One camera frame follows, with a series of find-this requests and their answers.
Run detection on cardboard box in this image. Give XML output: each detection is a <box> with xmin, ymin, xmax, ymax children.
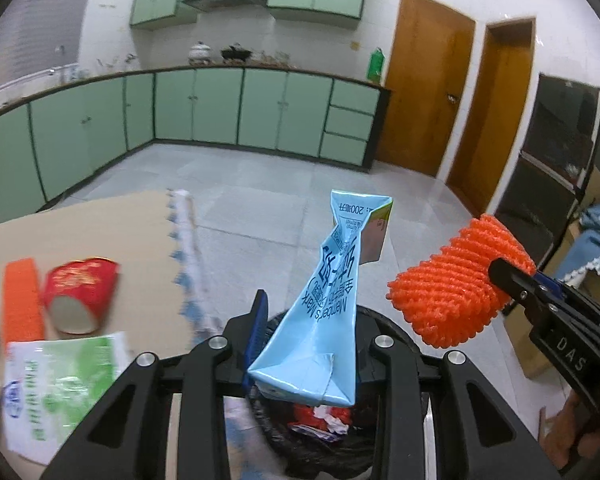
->
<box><xmin>512</xmin><ymin>219</ymin><xmax>600</xmax><ymax>380</ymax></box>

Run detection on plain wooden door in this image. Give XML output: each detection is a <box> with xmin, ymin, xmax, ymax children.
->
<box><xmin>444</xmin><ymin>17</ymin><xmax>537</xmax><ymax>216</ymax></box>

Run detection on black trash bin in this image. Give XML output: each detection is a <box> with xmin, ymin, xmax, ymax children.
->
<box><xmin>224</xmin><ymin>305</ymin><xmax>434</xmax><ymax>480</ymax></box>

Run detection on green and white plastic bag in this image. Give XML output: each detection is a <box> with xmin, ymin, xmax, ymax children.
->
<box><xmin>2</xmin><ymin>332</ymin><xmax>129</xmax><ymax>466</ymax></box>

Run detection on wooden door with handle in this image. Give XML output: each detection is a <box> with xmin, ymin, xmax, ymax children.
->
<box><xmin>374</xmin><ymin>0</ymin><xmax>476</xmax><ymax>179</ymax></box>

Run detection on green plastic bottle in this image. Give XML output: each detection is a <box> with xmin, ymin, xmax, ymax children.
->
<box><xmin>366</xmin><ymin>47</ymin><xmax>385</xmax><ymax>84</ymax></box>

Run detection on blue cloth with lace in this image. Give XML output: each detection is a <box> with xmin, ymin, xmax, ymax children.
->
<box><xmin>554</xmin><ymin>203</ymin><xmax>600</xmax><ymax>281</ymax></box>

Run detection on green base cabinets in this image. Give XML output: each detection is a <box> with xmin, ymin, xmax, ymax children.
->
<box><xmin>0</xmin><ymin>67</ymin><xmax>394</xmax><ymax>232</ymax></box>

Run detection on orange foam fruit net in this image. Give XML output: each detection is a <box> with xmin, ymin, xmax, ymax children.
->
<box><xmin>387</xmin><ymin>213</ymin><xmax>537</xmax><ymax>350</ymax></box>
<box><xmin>2</xmin><ymin>257</ymin><xmax>46</xmax><ymax>347</ymax></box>

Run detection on white cooking pot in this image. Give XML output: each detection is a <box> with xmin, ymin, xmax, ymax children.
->
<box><xmin>188</xmin><ymin>41</ymin><xmax>212</xmax><ymax>65</ymax></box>

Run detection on grey window blind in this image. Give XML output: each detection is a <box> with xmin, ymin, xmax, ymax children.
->
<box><xmin>0</xmin><ymin>0</ymin><xmax>89</xmax><ymax>92</ymax></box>

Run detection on light blue drink carton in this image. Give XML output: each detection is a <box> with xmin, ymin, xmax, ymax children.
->
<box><xmin>247</xmin><ymin>188</ymin><xmax>395</xmax><ymax>409</ymax></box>

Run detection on red plastic bag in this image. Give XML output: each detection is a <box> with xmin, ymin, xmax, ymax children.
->
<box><xmin>292</xmin><ymin>404</ymin><xmax>354</xmax><ymax>426</ymax></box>

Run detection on dark glass cabinet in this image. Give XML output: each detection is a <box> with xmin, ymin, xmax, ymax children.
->
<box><xmin>494</xmin><ymin>72</ymin><xmax>600</xmax><ymax>287</ymax></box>

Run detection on black wok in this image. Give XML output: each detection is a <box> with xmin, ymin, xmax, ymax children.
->
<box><xmin>220</xmin><ymin>45</ymin><xmax>254</xmax><ymax>64</ymax></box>

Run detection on person's right hand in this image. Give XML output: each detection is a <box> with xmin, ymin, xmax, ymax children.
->
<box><xmin>539</xmin><ymin>392</ymin><xmax>600</xmax><ymax>471</ymax></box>

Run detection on red paper cup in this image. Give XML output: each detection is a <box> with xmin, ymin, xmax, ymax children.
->
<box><xmin>39</xmin><ymin>257</ymin><xmax>119</xmax><ymax>336</ymax></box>

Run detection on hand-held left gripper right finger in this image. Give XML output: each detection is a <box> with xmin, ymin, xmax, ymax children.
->
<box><xmin>356</xmin><ymin>334</ymin><xmax>561</xmax><ymax>480</ymax></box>

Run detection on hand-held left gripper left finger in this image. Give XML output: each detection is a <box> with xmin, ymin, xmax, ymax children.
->
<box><xmin>45</xmin><ymin>289</ymin><xmax>271</xmax><ymax>480</ymax></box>

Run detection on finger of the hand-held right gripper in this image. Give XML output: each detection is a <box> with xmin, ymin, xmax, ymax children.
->
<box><xmin>534</xmin><ymin>270</ymin><xmax>600</xmax><ymax>326</ymax></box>
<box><xmin>488</xmin><ymin>258</ymin><xmax>549</xmax><ymax>311</ymax></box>

